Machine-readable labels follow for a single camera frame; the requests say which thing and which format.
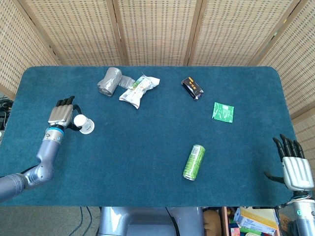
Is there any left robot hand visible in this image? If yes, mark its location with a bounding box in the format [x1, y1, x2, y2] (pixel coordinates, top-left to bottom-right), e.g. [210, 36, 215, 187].
[47, 95, 83, 131]

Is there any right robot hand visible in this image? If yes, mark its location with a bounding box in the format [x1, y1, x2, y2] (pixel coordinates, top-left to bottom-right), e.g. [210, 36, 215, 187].
[264, 134, 315, 191]

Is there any white paper cup blue print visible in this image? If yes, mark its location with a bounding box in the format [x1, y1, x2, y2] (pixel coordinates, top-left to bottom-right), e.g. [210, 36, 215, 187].
[73, 114, 95, 135]

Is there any grey trash bag roll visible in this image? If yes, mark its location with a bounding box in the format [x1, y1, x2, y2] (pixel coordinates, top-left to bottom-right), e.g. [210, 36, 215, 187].
[96, 67, 135, 97]

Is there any white carton yellow stripe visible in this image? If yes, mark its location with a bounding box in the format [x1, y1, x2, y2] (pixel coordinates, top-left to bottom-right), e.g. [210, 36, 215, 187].
[233, 206, 280, 236]

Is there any crumpled white snack wrapper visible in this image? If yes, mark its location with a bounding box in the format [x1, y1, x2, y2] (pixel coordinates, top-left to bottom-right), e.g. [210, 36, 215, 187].
[119, 75, 161, 110]

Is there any woven folding screen panel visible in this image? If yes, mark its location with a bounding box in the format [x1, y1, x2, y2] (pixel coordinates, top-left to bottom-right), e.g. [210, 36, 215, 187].
[188, 0, 306, 66]
[0, 0, 61, 99]
[255, 0, 315, 158]
[12, 0, 128, 66]
[112, 0, 204, 66]

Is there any blue felt table cover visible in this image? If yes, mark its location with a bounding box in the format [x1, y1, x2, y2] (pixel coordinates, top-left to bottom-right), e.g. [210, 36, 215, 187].
[0, 65, 297, 207]

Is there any green flat sachet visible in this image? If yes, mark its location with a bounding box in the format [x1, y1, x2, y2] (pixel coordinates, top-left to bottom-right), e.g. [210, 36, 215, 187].
[211, 102, 235, 123]

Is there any brown round object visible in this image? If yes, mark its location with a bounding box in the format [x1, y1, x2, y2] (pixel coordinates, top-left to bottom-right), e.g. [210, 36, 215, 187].
[203, 208, 221, 236]

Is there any green drink can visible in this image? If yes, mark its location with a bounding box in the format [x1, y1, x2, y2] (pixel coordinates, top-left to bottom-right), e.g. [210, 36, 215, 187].
[182, 144, 206, 181]

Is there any small black carton box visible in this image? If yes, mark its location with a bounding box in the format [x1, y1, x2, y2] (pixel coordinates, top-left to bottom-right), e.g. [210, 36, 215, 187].
[181, 77, 204, 101]

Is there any grey robot torso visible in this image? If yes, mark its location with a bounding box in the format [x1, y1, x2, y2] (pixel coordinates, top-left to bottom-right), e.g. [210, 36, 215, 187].
[98, 206, 205, 236]

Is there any black floor cable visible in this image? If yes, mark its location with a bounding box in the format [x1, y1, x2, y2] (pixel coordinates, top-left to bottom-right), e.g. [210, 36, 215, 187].
[71, 206, 93, 236]

